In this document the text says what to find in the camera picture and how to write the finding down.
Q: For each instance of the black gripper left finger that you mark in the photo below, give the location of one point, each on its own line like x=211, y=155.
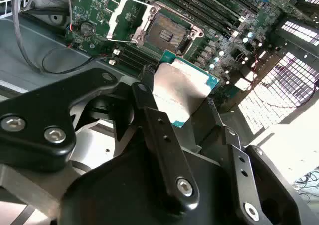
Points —
x=37, y=125

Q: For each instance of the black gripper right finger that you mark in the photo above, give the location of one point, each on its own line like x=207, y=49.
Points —
x=249, y=185

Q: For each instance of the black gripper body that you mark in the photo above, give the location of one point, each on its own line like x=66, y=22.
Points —
x=119, y=190

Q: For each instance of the silver green CPU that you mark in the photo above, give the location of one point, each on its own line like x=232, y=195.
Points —
x=179, y=85

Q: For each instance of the silver socket cover frame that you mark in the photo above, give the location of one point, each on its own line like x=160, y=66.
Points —
x=114, y=19

